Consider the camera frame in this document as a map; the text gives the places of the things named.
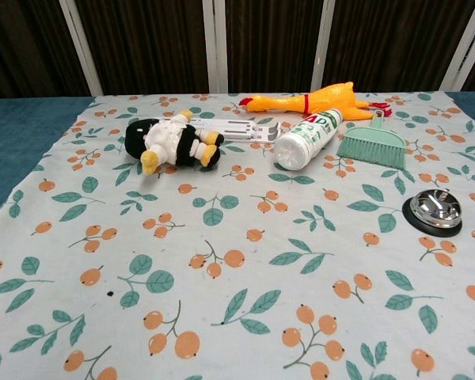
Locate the white folding screen frame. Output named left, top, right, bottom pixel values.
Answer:
left=59, top=0, right=475, bottom=96

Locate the floral fruit print tablecloth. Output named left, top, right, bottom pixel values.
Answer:
left=0, top=91, right=475, bottom=380

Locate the white folding phone stand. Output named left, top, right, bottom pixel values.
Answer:
left=161, top=116, right=292, bottom=145

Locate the white plastic drink bottle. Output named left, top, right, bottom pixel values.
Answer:
left=274, top=107, right=344, bottom=172

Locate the mint green hand brush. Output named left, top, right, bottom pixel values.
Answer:
left=336, top=109, right=407, bottom=171

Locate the black white plush doll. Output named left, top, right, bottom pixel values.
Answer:
left=124, top=108, right=226, bottom=177

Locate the silver desk bell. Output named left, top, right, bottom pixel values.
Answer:
left=401, top=188, right=463, bottom=238

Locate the yellow rubber chicken toy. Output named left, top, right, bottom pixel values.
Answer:
left=238, top=81, right=393, bottom=120

